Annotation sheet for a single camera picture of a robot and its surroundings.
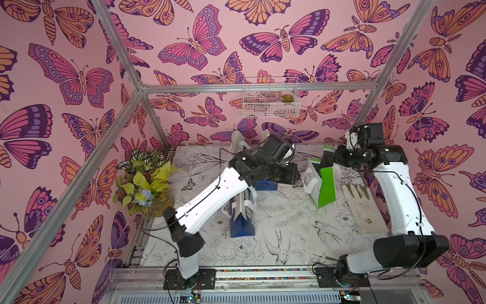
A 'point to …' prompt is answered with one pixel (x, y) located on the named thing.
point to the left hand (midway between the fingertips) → (301, 176)
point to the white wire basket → (271, 97)
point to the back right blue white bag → (265, 185)
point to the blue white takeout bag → (241, 213)
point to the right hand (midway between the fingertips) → (336, 155)
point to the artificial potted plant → (145, 188)
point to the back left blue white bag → (237, 144)
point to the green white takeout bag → (319, 178)
